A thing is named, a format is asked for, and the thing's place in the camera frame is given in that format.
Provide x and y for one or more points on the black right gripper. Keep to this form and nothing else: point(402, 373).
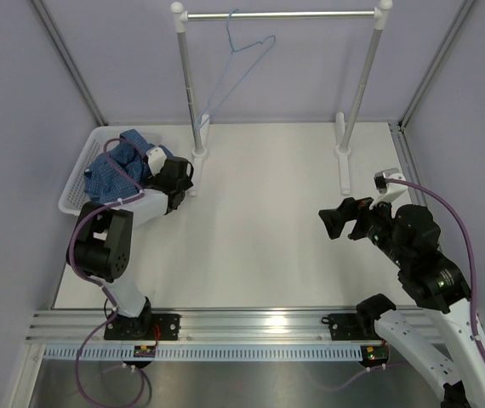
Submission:
point(350, 208)

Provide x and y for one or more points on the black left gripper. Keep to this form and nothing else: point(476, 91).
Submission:
point(153, 180)

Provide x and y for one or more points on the blue plaid shirt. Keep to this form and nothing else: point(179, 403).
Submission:
point(119, 173)

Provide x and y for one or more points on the light blue wire hanger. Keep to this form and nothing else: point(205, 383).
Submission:
point(242, 61)

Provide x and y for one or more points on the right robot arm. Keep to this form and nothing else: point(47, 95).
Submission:
point(439, 288)

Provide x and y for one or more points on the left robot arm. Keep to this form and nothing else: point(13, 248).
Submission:
point(100, 246)

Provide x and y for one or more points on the white and silver clothes rack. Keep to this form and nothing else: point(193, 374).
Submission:
point(279, 86)

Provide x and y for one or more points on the white plastic basket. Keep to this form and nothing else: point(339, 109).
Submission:
point(76, 178)

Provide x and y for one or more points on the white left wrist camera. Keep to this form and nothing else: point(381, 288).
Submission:
point(156, 158)

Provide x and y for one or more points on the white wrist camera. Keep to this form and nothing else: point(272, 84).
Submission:
point(386, 183)
point(156, 158)

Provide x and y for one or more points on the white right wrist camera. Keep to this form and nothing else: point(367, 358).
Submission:
point(386, 183)

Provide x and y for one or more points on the aluminium frame post left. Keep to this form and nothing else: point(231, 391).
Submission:
point(53, 33)

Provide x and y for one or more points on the aluminium frame post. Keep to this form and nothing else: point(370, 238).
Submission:
point(438, 60)
point(53, 33)

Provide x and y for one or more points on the aluminium mounting rail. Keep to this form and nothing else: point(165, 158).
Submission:
point(195, 326)

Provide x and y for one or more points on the white slotted cable duct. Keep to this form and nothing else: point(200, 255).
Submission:
point(222, 353)

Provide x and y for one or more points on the aluminium frame post right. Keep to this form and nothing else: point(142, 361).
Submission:
point(438, 60)

